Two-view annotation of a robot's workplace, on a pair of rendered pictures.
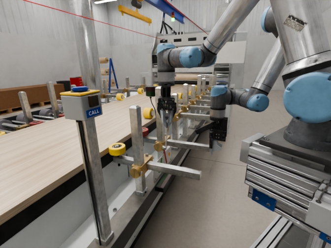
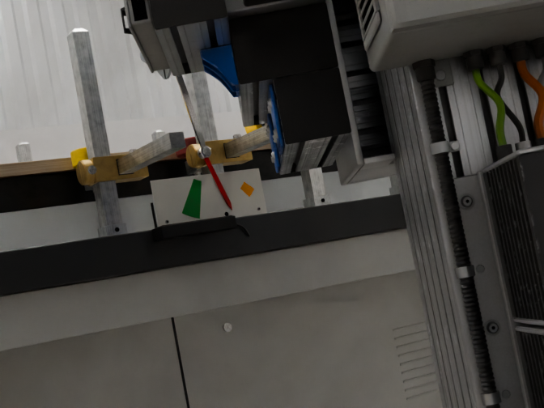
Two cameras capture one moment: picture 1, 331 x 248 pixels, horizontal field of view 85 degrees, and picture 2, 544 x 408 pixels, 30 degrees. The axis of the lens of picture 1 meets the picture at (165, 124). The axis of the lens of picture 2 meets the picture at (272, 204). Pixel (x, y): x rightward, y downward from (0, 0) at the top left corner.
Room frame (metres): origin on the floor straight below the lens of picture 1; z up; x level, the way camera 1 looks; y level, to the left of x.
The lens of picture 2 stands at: (-0.73, -1.32, 0.55)
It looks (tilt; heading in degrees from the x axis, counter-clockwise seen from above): 5 degrees up; 36
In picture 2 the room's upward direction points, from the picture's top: 11 degrees counter-clockwise
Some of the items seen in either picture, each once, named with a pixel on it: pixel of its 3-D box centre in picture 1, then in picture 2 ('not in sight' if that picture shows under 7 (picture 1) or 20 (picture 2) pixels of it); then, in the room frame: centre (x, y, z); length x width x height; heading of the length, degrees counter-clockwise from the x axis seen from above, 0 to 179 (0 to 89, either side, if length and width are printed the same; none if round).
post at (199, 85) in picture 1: (198, 98); not in sight; (1.88, -0.35, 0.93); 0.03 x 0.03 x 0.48; 68
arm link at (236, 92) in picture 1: (239, 97); not in sight; (0.88, -0.36, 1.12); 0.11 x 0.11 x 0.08; 9
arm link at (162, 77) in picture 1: (166, 77); not in sight; (0.81, -0.01, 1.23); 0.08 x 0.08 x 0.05
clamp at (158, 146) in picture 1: (162, 142); (218, 153); (0.98, 0.02, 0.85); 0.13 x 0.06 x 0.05; 158
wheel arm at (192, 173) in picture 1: (153, 166); (130, 164); (0.74, 0.06, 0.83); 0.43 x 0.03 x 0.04; 68
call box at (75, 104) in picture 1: (82, 105); not in sight; (0.48, 0.22, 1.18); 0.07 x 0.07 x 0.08; 68
